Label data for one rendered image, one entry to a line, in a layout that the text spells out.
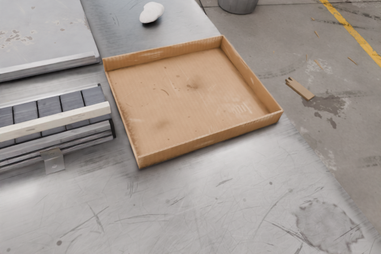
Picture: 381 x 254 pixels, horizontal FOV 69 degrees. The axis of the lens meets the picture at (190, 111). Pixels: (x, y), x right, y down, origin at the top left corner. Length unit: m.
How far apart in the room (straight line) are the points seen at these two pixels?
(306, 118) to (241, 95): 1.24
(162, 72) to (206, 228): 0.35
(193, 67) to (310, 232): 0.41
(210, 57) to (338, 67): 1.72
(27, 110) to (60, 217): 0.19
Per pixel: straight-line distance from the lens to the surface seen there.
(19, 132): 0.50
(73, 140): 0.52
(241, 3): 2.47
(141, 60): 0.66
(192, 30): 0.79
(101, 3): 0.89
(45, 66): 0.51
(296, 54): 2.28
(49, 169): 0.53
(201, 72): 0.66
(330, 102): 2.03
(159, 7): 0.81
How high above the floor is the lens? 1.28
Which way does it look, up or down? 51 degrees down
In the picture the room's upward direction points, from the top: 9 degrees clockwise
